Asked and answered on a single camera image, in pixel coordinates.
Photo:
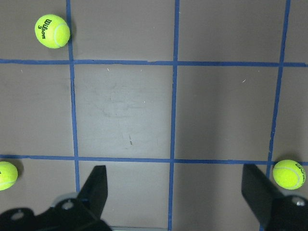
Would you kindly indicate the tennis ball near grid cross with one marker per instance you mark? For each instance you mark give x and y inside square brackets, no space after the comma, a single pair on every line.
[52,31]

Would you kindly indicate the tennis ball far left side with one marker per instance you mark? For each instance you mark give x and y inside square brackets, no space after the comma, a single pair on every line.
[8,175]

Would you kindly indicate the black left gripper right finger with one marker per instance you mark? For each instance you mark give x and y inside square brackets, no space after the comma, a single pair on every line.
[260,194]

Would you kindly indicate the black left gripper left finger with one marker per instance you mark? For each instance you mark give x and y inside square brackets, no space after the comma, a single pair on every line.
[93,194]

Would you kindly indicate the centre Head tennis ball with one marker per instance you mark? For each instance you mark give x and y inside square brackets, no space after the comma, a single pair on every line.
[289,174]

